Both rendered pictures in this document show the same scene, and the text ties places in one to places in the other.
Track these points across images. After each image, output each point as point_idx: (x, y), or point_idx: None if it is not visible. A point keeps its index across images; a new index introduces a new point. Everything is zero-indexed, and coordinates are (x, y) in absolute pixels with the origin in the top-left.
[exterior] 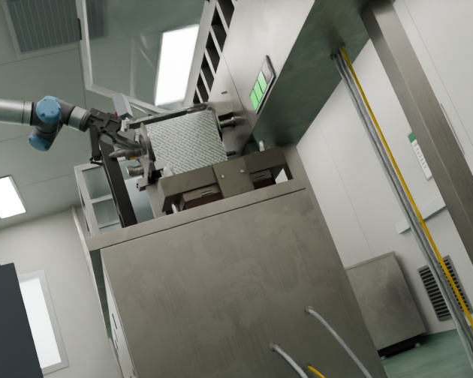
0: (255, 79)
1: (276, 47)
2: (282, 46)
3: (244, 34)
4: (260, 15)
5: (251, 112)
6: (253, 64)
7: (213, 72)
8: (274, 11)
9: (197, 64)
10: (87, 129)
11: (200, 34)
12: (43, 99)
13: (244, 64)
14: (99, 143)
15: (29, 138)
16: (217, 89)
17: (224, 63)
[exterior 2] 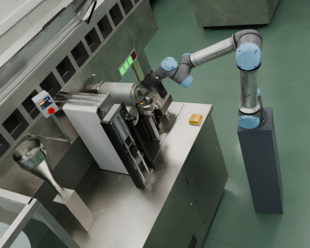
0: (125, 60)
1: (139, 45)
2: (142, 45)
3: (120, 41)
4: (132, 33)
5: (116, 78)
6: (123, 54)
7: (77, 66)
8: (140, 32)
9: (50, 65)
10: (156, 82)
11: (66, 42)
12: (187, 53)
13: (116, 55)
14: (125, 107)
15: (192, 77)
16: (81, 77)
17: (97, 57)
